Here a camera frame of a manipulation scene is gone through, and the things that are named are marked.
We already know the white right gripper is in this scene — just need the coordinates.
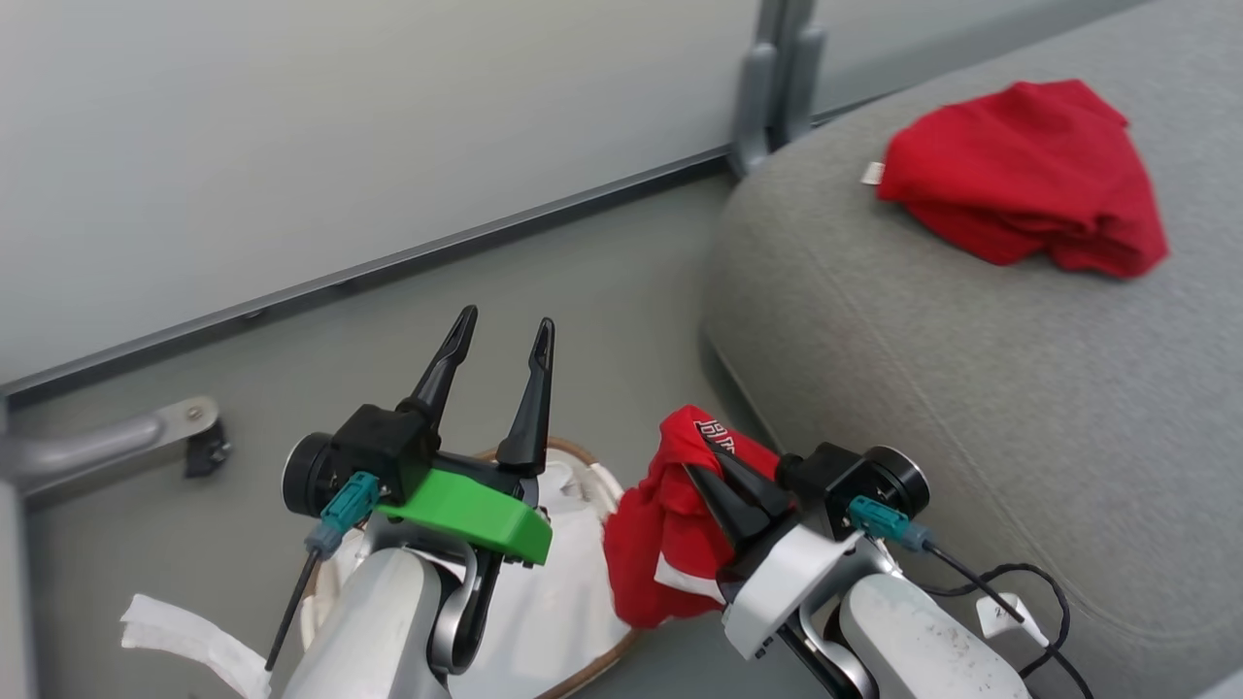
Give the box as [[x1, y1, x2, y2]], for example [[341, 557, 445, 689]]
[[683, 450, 896, 663]]

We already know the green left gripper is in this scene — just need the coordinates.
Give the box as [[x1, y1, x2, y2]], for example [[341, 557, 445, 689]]
[[377, 305, 556, 567]]

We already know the red garment with white print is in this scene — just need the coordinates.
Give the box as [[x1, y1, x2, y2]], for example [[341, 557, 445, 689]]
[[602, 405, 783, 630]]

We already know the plain red garment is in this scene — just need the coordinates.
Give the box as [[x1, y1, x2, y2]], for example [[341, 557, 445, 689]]
[[861, 80, 1169, 280]]

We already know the grey fabric sofa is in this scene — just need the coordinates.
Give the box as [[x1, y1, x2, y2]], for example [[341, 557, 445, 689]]
[[701, 0, 1243, 699]]

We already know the wicker laundry basket white liner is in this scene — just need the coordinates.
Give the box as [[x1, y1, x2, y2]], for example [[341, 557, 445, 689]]
[[301, 437, 637, 699]]

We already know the black caster wheel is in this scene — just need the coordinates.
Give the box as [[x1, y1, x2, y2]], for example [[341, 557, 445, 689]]
[[185, 419, 232, 479]]

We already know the grey metal partition leg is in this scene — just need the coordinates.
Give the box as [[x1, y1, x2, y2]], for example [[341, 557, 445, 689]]
[[0, 396, 220, 496]]

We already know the black left cable teal plug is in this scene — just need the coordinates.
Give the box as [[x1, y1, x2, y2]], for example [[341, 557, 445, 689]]
[[265, 473, 382, 673]]

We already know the white cable label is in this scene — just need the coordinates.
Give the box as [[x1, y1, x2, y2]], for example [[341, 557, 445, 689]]
[[974, 592, 1052, 649]]

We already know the grey partition post foot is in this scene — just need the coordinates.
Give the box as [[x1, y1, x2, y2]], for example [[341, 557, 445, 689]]
[[730, 0, 780, 178], [777, 0, 827, 147]]

